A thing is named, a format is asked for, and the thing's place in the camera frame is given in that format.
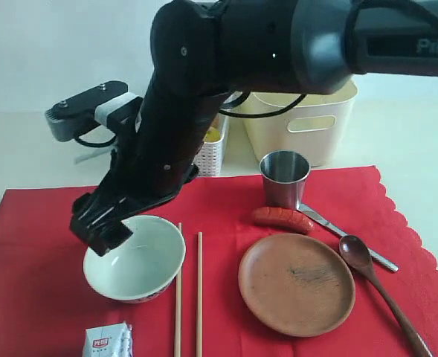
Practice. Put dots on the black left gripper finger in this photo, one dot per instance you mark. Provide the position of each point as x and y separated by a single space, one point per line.
86 210

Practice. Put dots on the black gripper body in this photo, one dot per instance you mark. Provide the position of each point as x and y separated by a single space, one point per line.
150 164

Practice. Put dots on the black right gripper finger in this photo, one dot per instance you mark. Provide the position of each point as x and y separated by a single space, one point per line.
104 238

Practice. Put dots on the yellow cheese wedge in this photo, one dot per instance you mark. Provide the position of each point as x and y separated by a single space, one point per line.
212 135

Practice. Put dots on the white milk carton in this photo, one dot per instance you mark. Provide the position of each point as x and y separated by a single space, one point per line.
113 340

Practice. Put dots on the stainless steel cup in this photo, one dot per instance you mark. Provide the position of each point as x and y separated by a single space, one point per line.
284 174

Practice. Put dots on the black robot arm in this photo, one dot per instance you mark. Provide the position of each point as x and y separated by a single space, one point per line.
203 53

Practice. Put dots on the white ceramic bowl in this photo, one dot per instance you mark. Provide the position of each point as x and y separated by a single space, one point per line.
143 266

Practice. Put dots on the white perforated plastic basket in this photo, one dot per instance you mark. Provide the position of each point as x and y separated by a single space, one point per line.
211 155

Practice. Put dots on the left wooden chopstick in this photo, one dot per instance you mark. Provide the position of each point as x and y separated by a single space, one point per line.
178 308

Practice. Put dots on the wooden chopstick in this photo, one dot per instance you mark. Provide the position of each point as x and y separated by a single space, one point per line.
178 308
199 310

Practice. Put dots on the right wooden chopstick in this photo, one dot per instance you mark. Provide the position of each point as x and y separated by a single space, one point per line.
199 310

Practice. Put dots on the red grilled sausage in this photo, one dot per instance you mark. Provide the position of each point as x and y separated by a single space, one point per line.
283 218

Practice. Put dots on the cream plastic storage bin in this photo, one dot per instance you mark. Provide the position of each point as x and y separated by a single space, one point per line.
313 128

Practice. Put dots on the stainless steel table knife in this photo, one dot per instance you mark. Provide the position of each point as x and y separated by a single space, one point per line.
315 216

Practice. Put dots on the brown round plate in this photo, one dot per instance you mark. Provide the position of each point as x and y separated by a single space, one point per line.
296 285

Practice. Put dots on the dark wooden spoon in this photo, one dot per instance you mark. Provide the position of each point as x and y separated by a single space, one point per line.
356 254

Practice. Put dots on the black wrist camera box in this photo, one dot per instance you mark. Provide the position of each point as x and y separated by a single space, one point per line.
74 116

